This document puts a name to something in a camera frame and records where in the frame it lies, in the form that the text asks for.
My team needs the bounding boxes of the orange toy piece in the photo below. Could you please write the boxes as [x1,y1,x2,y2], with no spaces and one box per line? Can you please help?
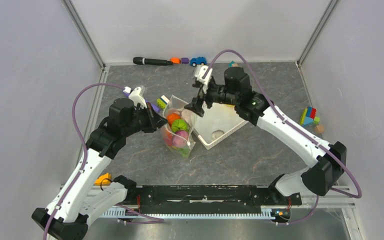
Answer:
[169,57,182,64]

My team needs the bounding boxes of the white toy garlic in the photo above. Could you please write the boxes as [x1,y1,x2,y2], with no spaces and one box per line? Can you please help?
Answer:
[211,130,225,141]

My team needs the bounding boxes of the purple toy onion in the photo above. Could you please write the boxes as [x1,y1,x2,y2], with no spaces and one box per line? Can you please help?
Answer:
[172,130,189,148]

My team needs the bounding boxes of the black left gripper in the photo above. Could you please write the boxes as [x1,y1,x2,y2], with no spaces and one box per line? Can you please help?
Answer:
[123,101,168,137]

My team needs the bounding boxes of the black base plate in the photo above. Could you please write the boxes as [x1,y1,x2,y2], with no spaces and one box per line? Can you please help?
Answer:
[121,185,302,215]

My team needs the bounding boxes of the orange toy pumpkin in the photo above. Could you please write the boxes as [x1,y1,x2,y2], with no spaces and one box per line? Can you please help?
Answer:
[166,113,182,126]

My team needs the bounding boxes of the black microphone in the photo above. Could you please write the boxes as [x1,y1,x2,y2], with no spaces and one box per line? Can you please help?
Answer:
[132,56,174,66]

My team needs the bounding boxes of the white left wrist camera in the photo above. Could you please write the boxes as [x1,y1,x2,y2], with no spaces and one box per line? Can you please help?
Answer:
[123,85,148,108]

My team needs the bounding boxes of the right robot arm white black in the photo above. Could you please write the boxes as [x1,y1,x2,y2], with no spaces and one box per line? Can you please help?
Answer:
[185,65,347,204]

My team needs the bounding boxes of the white perforated plastic basket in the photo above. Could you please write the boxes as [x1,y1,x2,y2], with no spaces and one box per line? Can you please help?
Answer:
[193,103,248,150]

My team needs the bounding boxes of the multicolour block stack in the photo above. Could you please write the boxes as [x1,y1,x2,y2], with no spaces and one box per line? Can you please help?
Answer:
[299,106,320,127]

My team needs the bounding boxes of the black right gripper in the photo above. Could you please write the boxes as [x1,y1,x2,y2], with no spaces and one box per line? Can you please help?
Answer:
[184,77,239,117]

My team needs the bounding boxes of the blue toy car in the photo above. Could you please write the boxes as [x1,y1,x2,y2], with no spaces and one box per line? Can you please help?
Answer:
[189,56,207,67]

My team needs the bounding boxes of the clear zip top bag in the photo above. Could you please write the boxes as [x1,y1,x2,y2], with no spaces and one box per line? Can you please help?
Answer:
[156,95,198,158]

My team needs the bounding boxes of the purple toy block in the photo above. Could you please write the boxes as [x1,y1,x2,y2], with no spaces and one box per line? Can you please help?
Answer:
[180,57,189,64]

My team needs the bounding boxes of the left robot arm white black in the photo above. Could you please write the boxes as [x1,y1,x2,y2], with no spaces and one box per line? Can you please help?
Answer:
[32,98,168,240]

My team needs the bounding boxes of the green toy grapes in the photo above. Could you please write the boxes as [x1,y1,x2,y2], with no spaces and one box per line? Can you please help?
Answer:
[175,147,191,158]

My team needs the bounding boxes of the light wooden cube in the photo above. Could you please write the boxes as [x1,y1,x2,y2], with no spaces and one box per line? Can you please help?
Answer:
[314,124,325,134]

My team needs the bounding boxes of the green blue white brick stack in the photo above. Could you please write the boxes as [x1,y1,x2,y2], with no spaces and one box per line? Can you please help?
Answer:
[156,95,170,110]

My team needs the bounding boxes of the green toy lettuce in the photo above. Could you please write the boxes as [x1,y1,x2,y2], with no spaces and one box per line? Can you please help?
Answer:
[171,119,190,133]

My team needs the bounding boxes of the white slotted cable duct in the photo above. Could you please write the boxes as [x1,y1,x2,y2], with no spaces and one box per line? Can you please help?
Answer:
[100,206,275,220]

